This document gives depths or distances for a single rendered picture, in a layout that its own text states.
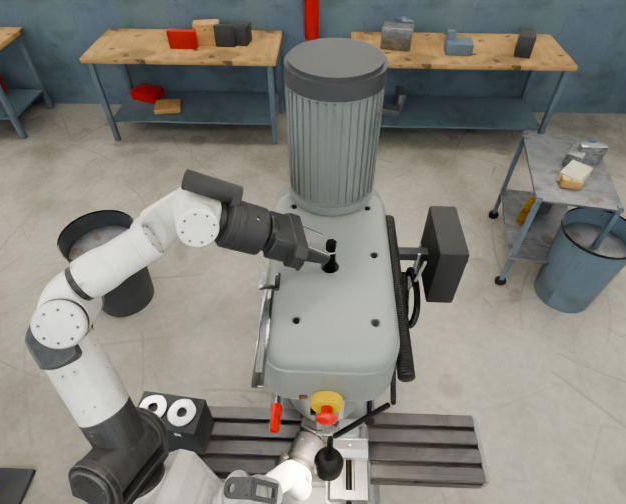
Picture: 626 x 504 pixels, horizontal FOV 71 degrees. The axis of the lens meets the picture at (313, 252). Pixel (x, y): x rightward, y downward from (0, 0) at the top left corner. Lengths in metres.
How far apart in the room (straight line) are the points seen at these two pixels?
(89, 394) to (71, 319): 0.14
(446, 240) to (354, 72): 0.57
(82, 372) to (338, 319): 0.44
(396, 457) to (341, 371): 0.95
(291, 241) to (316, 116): 0.25
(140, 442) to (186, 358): 2.19
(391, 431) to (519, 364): 1.63
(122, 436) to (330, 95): 0.70
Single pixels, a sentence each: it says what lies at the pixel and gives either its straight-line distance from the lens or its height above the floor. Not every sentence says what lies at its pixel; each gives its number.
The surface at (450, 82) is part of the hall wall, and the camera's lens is 5.45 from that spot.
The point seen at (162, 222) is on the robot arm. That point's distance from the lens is 0.79.
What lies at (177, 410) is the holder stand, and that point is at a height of 1.15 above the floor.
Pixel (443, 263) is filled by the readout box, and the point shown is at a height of 1.69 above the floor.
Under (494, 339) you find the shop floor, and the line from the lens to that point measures 3.27.
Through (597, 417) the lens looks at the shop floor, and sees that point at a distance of 3.25.
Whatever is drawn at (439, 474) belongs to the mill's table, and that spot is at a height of 0.95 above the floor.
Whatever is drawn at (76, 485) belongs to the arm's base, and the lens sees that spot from 0.91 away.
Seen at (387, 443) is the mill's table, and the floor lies 0.93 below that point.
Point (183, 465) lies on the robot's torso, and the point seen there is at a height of 1.65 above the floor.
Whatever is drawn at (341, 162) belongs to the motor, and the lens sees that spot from 0.91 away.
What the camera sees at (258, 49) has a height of 0.88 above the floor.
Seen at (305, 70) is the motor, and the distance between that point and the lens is 0.86.
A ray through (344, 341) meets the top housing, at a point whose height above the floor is 1.89.
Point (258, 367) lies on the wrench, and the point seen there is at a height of 1.90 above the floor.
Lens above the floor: 2.56
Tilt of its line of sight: 46 degrees down
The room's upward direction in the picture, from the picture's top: straight up
